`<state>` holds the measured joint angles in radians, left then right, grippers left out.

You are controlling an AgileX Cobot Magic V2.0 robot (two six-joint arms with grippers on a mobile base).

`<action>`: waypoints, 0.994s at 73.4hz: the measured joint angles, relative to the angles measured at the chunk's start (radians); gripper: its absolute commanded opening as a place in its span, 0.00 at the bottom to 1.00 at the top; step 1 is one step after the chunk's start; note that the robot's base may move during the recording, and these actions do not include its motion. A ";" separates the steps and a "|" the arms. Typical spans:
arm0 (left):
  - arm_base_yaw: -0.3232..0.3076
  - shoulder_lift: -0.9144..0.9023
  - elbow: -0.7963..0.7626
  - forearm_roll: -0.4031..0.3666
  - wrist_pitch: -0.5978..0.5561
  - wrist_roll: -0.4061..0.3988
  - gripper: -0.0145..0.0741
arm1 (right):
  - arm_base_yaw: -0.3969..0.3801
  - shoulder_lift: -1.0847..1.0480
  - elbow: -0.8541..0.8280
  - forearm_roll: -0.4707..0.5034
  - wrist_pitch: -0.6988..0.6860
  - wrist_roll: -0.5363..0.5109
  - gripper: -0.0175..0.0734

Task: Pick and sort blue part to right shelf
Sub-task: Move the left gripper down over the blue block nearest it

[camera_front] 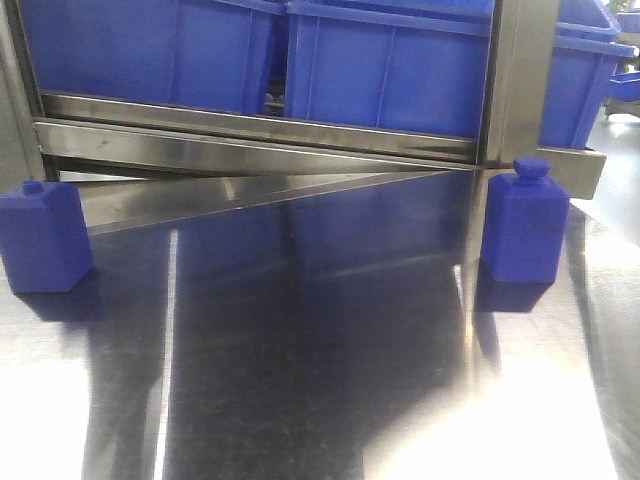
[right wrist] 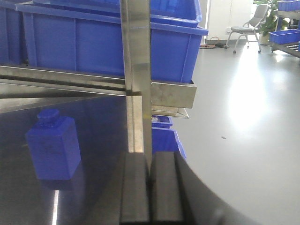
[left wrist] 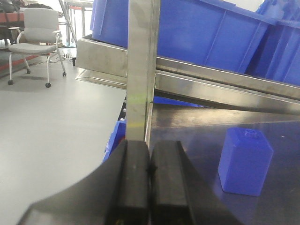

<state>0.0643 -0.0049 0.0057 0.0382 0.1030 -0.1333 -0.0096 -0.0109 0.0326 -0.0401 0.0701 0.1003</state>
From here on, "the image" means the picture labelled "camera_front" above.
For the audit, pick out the blue bin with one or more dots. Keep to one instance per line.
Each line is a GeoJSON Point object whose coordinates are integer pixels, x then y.
{"type": "Point", "coordinates": [585, 56]}
{"type": "Point", "coordinates": [202, 54]}
{"type": "Point", "coordinates": [388, 66]}

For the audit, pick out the stainless steel shelf frame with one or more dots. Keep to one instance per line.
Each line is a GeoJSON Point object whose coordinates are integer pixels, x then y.
{"type": "Point", "coordinates": [46, 133]}

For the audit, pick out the blue bin upper middle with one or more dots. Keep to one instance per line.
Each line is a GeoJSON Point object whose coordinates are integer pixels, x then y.
{"type": "Point", "coordinates": [388, 66]}

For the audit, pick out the blue bottle-shaped part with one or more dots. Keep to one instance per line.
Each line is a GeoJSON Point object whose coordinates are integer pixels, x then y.
{"type": "Point", "coordinates": [525, 222]}
{"type": "Point", "coordinates": [45, 246]}

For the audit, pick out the blue bin upper left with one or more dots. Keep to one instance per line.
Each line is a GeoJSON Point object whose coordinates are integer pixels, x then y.
{"type": "Point", "coordinates": [202, 54]}

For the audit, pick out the blue bin far right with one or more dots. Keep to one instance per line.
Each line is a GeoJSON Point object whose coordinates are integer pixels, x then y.
{"type": "Point", "coordinates": [585, 56]}

